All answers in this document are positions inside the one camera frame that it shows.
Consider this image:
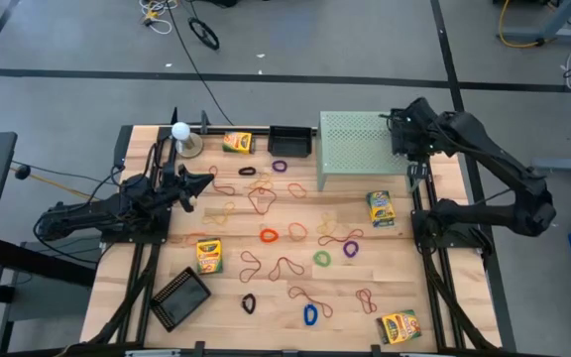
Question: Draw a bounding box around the yellow floor cable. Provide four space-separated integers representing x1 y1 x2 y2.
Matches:
497 0 547 50

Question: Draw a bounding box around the yellow cord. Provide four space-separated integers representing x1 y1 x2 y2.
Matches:
10 166 101 202

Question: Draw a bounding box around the white globe lamp wooden base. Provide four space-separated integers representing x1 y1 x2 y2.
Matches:
171 121 204 160

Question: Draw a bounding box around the black wheel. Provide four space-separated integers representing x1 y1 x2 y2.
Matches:
187 17 221 52

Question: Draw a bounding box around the sage green perforated metal riser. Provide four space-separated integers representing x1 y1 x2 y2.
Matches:
316 110 418 192

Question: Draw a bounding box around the white cable bundle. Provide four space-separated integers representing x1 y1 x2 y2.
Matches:
139 0 180 36

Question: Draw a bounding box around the grey stand foot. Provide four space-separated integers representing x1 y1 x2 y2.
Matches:
531 157 571 176

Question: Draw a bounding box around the grey desk leg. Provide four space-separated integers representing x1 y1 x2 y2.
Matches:
493 0 571 45

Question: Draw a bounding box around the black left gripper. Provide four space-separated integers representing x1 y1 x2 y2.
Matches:
164 163 216 212

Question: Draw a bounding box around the yellow green crayon box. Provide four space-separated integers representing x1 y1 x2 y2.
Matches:
195 237 224 276
376 309 422 346
366 190 397 228
221 130 255 155

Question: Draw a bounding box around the black floor cable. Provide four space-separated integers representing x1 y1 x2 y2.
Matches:
165 0 236 126

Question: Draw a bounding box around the blue spiral coil keyring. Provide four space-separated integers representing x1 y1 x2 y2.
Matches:
302 303 319 327

